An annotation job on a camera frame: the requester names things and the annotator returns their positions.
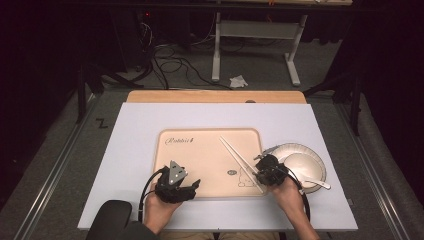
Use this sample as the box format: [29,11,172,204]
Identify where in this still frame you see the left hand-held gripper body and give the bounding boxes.
[154,160,190,205]

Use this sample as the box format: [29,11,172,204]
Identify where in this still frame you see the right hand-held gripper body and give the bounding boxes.
[253,144,290,188]

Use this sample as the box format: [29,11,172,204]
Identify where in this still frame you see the beige tray with bear print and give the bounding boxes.
[154,127,268,200]

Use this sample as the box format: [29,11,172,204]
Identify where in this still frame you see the white plate with dark rim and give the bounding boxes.
[269,142,328,195]

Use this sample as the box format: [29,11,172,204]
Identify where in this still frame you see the white ceramic spoon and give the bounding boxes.
[302,179,332,191]

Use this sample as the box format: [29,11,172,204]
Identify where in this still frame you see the person's right hand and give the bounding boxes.
[265,177,305,215]

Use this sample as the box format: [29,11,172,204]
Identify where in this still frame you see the person's left hand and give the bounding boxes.
[142,190,183,234]

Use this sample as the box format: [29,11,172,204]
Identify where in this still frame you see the person's khaki trousers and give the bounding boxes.
[159,231,282,240]

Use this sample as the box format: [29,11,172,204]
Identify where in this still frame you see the wooden table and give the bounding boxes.
[126,89,308,105]

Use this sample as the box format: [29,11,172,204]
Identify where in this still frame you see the crumpled white paper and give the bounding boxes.
[228,74,250,90]

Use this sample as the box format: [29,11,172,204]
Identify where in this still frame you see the black metal stand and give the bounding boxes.
[302,64,365,137]
[75,62,145,125]

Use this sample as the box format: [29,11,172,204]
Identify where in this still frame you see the dark computer tower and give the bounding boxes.
[109,7,158,74]

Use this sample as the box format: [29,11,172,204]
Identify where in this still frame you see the left hand-held gripper black cable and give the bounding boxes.
[137,167,168,224]

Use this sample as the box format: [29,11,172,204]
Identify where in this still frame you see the metal floor rail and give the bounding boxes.
[12,95,98,240]
[335,102,412,240]

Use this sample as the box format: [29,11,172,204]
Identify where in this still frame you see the bundle of black floor cables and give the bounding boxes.
[139,19,235,92]

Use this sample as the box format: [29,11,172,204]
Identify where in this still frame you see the white metal desk frame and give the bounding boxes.
[211,10,310,88]

